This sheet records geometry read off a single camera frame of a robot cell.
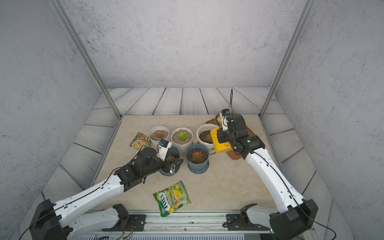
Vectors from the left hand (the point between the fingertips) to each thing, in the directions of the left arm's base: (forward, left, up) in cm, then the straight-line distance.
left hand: (178, 158), depth 75 cm
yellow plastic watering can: (+3, -20, +4) cm, 21 cm away
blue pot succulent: (+6, -9, -10) cm, 15 cm away
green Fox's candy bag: (-14, +6, -17) cm, 23 cm away
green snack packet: (+24, +29, -18) cm, 42 cm away
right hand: (+10, -22, +10) cm, 26 cm away
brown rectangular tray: (+13, -32, -20) cm, 40 cm away
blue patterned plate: (+41, -26, -15) cm, 51 cm away
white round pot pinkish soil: (+23, +16, -8) cm, 28 cm away
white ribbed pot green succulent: (+19, 0, -8) cm, 20 cm away
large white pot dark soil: (+20, -14, -9) cm, 26 cm away
